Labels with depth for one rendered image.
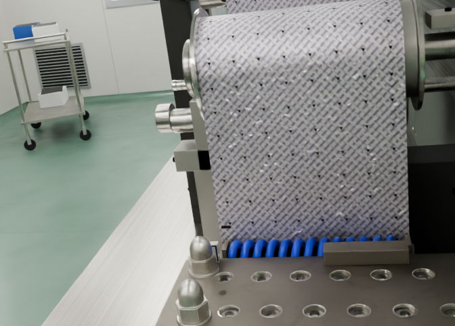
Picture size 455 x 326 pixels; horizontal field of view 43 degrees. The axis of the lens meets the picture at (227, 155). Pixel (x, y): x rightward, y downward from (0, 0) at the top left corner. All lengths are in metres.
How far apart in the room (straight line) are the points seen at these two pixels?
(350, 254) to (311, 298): 0.08
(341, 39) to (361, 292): 0.28
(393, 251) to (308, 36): 0.26
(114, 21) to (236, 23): 6.01
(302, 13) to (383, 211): 0.25
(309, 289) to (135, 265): 0.45
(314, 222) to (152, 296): 0.32
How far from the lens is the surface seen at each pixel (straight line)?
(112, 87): 6.86
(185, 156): 0.81
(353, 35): 0.68
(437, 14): 0.72
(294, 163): 0.71
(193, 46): 0.69
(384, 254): 0.69
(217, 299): 0.65
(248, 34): 0.69
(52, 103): 5.73
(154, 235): 1.13
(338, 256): 0.69
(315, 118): 0.69
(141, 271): 1.01
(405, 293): 0.65
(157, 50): 6.59
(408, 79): 0.70
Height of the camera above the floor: 1.38
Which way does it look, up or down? 19 degrees down
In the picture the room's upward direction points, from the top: 7 degrees counter-clockwise
